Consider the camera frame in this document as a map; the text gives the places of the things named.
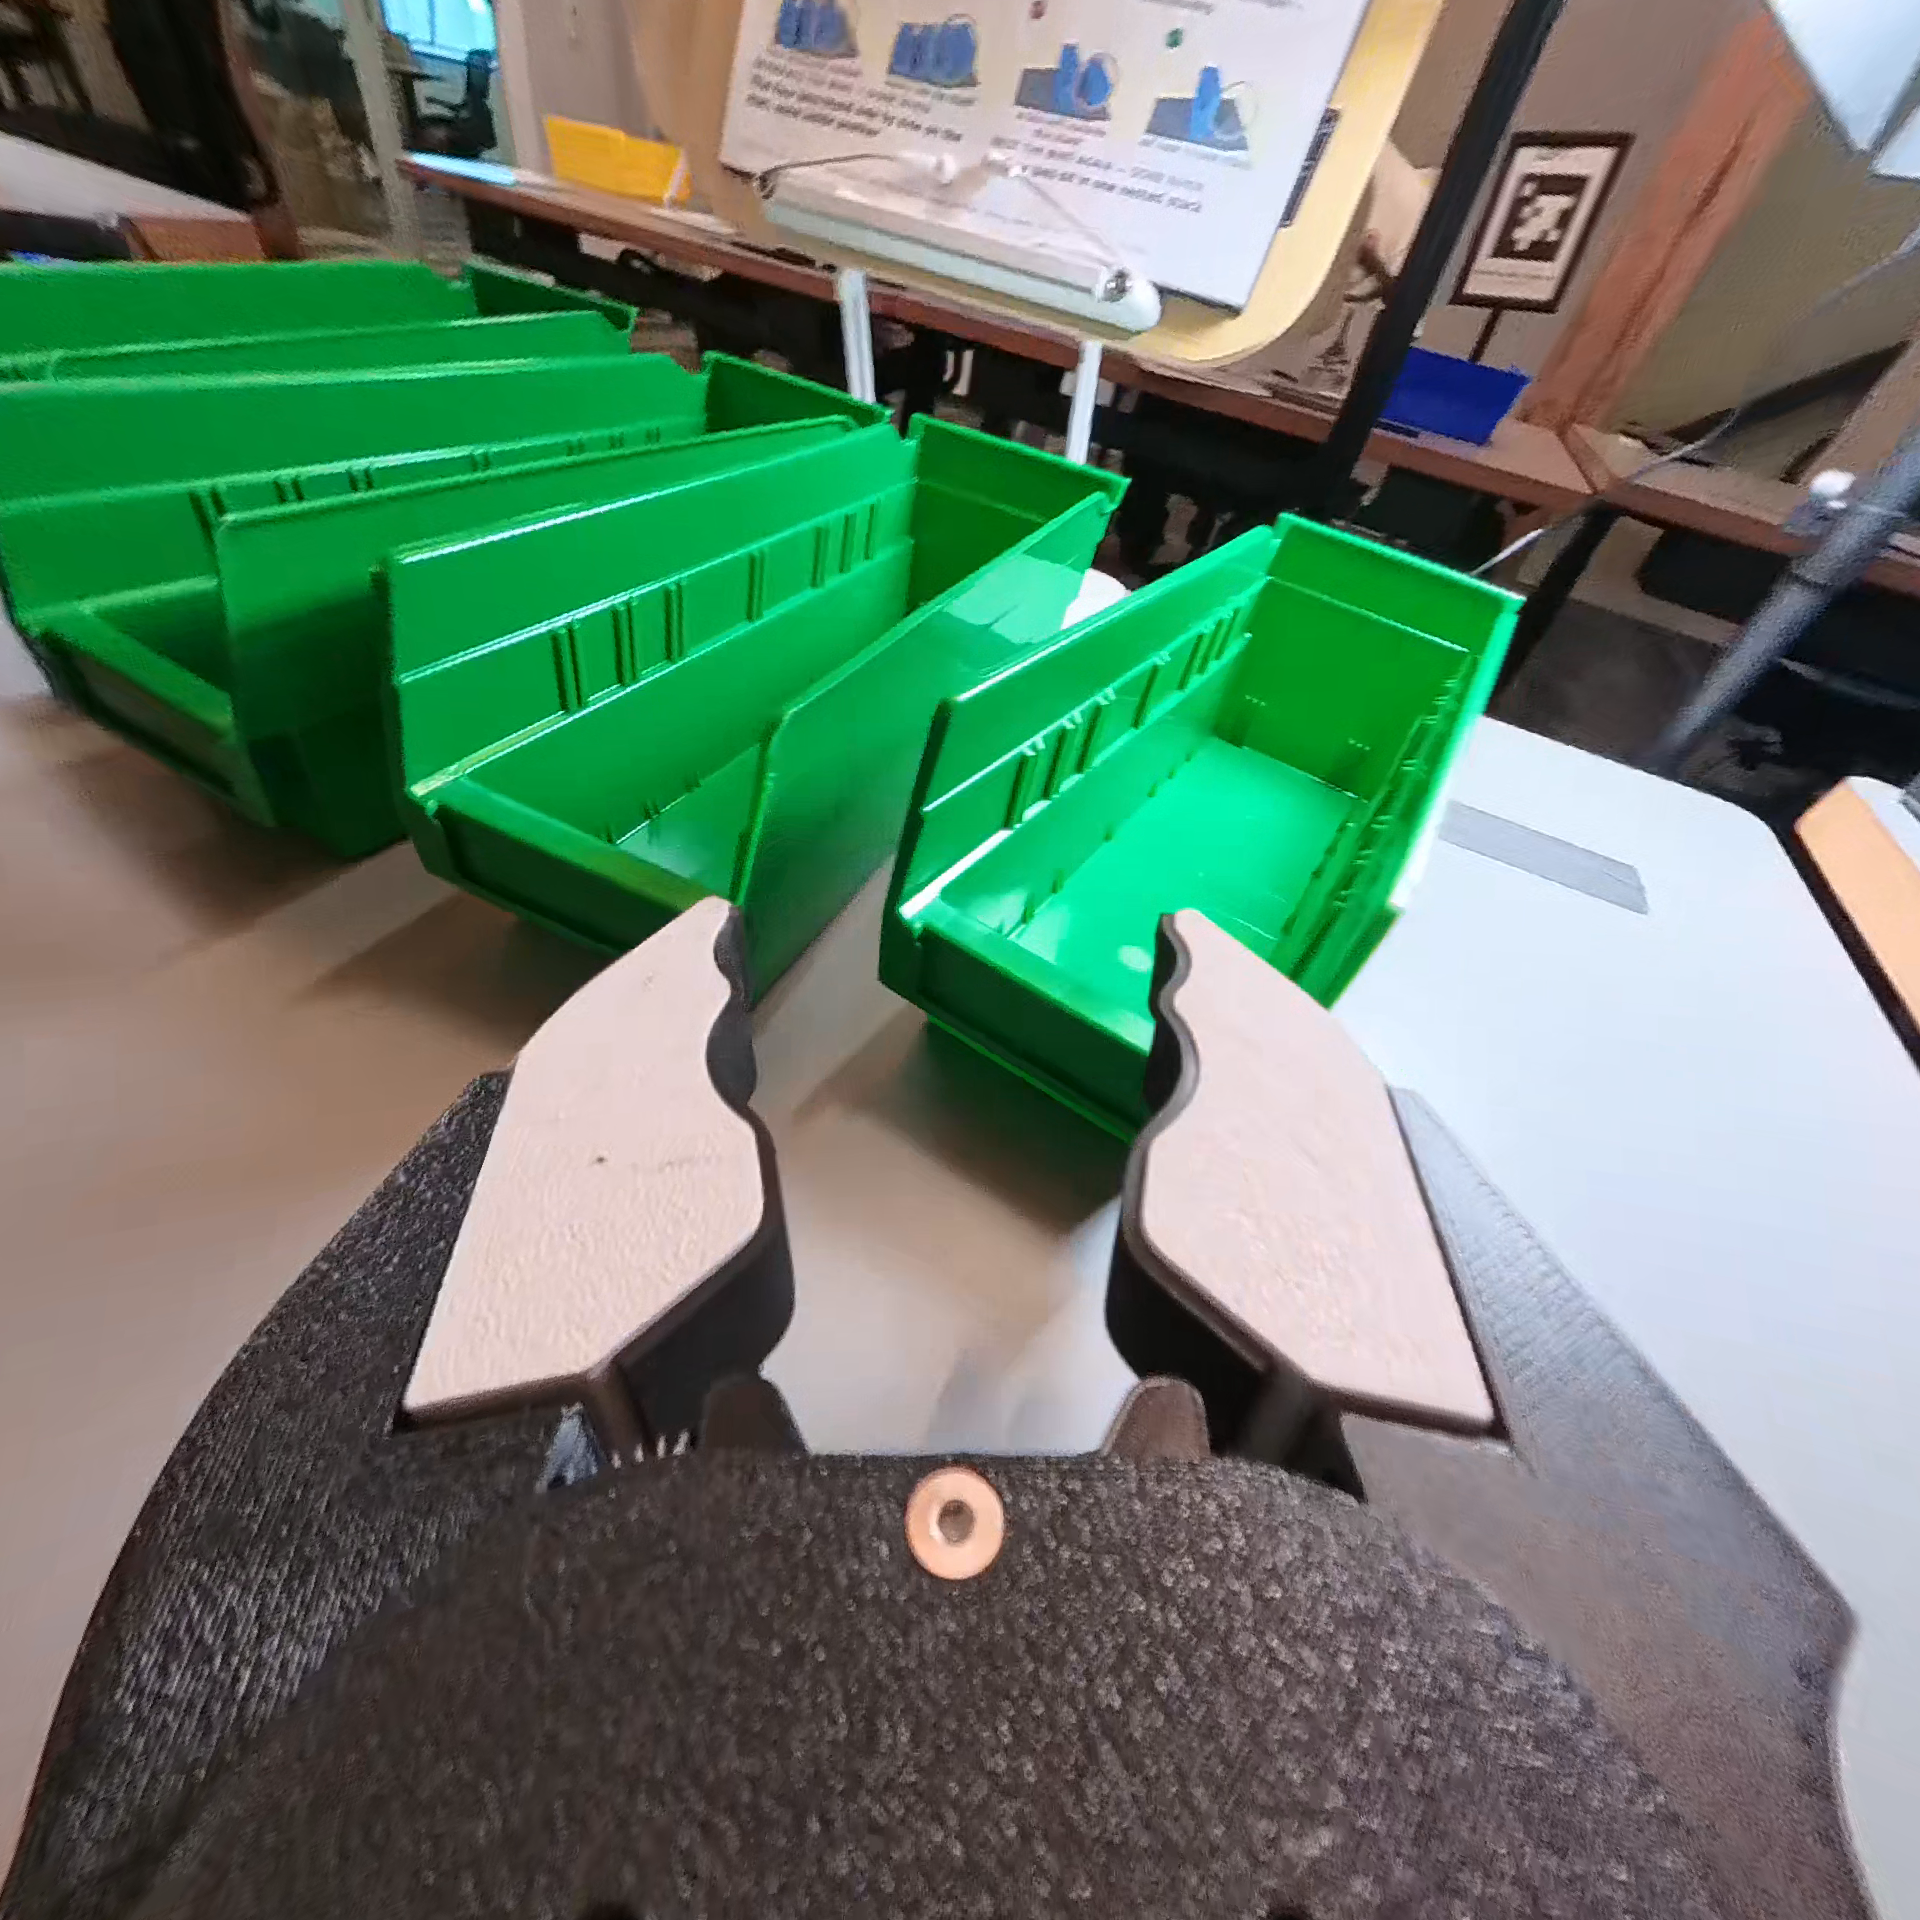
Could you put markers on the wood-edged grey table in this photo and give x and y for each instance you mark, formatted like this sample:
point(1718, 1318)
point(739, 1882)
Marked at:
point(1868, 886)

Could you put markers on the grey metal bar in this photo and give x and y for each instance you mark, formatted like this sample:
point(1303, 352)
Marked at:
point(1772, 615)

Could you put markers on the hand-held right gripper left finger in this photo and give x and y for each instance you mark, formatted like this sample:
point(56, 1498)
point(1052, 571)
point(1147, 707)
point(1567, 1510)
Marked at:
point(600, 1199)

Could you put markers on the green plastic bin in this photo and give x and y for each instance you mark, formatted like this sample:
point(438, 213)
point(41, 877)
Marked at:
point(840, 750)
point(314, 673)
point(227, 302)
point(1201, 857)

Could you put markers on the yellow cardboard box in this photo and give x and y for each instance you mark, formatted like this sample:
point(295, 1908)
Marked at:
point(614, 159)

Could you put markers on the fiducial marker sign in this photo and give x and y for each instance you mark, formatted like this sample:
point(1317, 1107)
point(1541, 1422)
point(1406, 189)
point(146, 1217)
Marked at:
point(1544, 217)

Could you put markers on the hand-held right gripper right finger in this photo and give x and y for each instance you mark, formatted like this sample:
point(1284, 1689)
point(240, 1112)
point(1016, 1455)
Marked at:
point(1303, 1229)

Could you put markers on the black metal pole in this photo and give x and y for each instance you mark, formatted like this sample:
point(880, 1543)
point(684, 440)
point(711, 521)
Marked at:
point(1440, 228)

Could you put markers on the blue storage bin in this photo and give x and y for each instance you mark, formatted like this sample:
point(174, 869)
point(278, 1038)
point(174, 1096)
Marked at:
point(1447, 398)

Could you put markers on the instruction sheet on clipboard stand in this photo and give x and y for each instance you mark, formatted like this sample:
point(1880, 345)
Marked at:
point(1351, 228)

